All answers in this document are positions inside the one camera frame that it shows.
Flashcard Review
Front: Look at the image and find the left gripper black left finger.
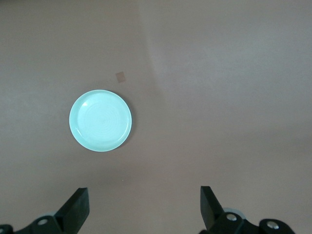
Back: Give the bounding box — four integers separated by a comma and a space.
14, 187, 90, 234

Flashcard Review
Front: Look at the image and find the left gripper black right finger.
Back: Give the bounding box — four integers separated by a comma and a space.
198, 186, 259, 234

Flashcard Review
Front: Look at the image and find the light green round plate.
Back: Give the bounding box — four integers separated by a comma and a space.
69, 89, 133, 152

